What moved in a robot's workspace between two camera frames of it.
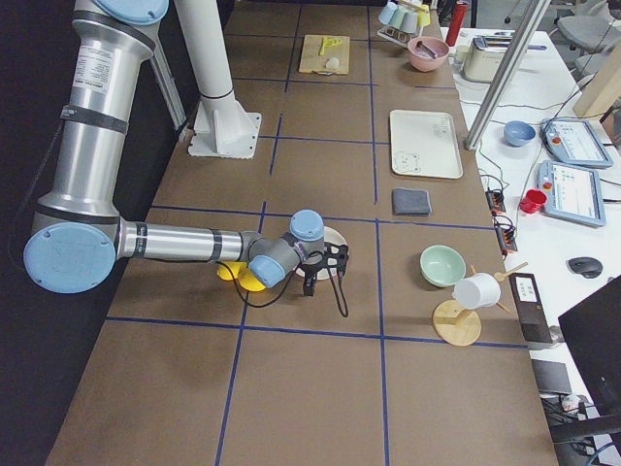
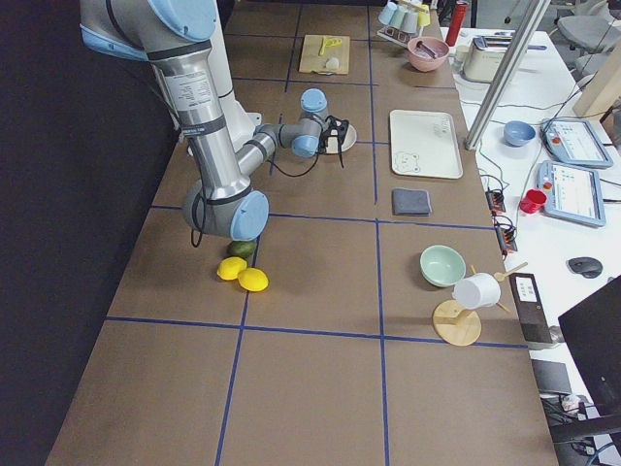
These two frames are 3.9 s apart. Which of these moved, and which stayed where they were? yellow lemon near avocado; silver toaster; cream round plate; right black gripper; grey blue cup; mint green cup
Moved: cream round plate; right black gripper
Stayed: grey blue cup; yellow lemon near avocado; mint green cup; silver toaster
